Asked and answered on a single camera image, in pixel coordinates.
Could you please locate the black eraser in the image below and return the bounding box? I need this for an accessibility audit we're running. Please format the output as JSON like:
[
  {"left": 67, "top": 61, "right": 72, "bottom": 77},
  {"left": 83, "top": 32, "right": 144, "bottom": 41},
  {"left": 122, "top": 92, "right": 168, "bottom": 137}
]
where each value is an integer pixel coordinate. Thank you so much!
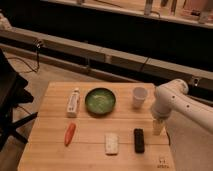
[{"left": 134, "top": 129, "right": 145, "bottom": 153}]

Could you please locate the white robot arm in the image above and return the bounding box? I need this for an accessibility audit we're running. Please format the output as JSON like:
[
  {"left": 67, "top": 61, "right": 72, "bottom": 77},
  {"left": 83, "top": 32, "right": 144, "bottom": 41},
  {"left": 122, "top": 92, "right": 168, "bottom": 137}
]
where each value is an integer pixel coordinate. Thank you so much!
[{"left": 150, "top": 79, "right": 213, "bottom": 135}]

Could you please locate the white paper cup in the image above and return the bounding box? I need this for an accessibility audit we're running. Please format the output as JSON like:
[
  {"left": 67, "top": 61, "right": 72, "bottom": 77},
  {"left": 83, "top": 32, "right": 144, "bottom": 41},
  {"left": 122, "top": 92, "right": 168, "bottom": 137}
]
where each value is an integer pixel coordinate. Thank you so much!
[{"left": 133, "top": 87, "right": 148, "bottom": 108}]

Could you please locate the green bowl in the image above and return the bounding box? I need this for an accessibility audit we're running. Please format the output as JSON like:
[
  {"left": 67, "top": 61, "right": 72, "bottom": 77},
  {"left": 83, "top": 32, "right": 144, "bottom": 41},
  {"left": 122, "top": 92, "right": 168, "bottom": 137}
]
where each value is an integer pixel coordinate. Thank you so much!
[{"left": 85, "top": 87, "right": 116, "bottom": 116}]

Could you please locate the white tube bottle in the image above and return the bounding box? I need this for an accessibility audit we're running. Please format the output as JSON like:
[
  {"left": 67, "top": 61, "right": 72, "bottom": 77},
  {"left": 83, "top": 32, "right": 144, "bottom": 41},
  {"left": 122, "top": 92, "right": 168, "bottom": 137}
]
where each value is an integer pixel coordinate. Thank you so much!
[{"left": 66, "top": 88, "right": 80, "bottom": 118}]

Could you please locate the orange carrot toy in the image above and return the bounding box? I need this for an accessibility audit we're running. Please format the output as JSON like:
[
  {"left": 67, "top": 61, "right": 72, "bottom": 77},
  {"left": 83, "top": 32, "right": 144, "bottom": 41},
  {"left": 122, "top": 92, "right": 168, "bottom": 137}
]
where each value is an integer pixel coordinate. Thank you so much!
[{"left": 64, "top": 123, "right": 76, "bottom": 146}]

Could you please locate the black cable on floor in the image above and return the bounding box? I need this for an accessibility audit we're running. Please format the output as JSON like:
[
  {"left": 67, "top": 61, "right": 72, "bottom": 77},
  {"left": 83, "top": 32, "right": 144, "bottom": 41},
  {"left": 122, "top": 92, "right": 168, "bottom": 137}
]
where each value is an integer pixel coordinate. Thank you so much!
[{"left": 6, "top": 39, "right": 44, "bottom": 74}]

